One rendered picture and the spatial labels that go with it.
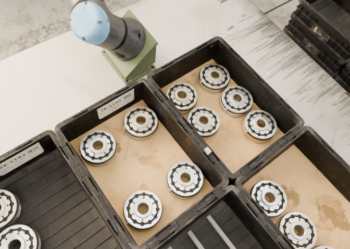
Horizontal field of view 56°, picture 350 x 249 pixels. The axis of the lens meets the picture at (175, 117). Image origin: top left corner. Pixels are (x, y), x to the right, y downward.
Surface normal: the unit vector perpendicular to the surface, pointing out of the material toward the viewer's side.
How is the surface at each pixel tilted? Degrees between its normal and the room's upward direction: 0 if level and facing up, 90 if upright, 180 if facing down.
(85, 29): 42
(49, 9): 0
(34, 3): 0
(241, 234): 0
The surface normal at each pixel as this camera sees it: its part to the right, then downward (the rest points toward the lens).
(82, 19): -0.39, 0.07
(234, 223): 0.09, -0.47
